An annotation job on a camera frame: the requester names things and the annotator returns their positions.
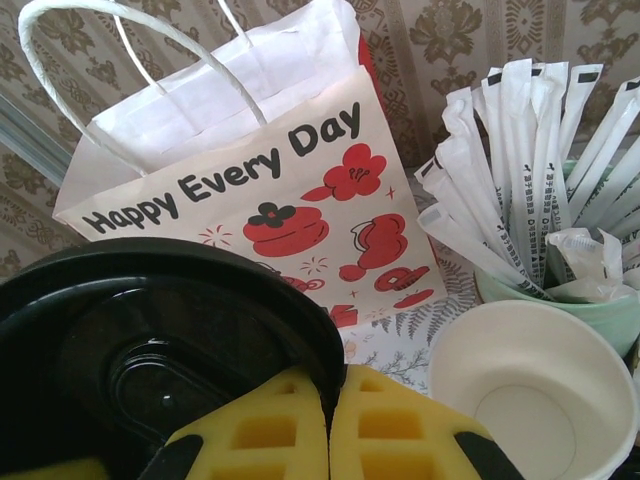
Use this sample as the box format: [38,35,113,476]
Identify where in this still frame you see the aluminium frame post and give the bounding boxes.
[0,92,74,179]

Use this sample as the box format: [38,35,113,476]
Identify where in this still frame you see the clear plastic packet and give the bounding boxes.
[544,227,626,304]

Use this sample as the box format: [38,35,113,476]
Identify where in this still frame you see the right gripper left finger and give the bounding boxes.
[139,367,331,480]

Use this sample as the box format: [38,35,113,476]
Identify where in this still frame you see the floral table cover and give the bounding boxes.
[337,234,484,401]

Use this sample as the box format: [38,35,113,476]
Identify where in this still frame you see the black plastic cup lid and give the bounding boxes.
[0,237,347,480]

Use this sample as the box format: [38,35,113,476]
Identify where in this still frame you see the white paper-wrapped straw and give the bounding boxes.
[557,63,601,161]
[413,155,506,251]
[417,202,551,301]
[442,92,511,241]
[532,60,571,239]
[502,58,544,274]
[480,69,516,226]
[564,77,640,211]

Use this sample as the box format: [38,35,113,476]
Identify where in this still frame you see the mint green straw holder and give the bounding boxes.
[472,159,640,359]

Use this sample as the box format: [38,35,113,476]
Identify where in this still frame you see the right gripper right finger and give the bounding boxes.
[329,364,526,480]

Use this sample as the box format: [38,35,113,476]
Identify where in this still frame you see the white Happy Every Day bag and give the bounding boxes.
[18,0,454,329]

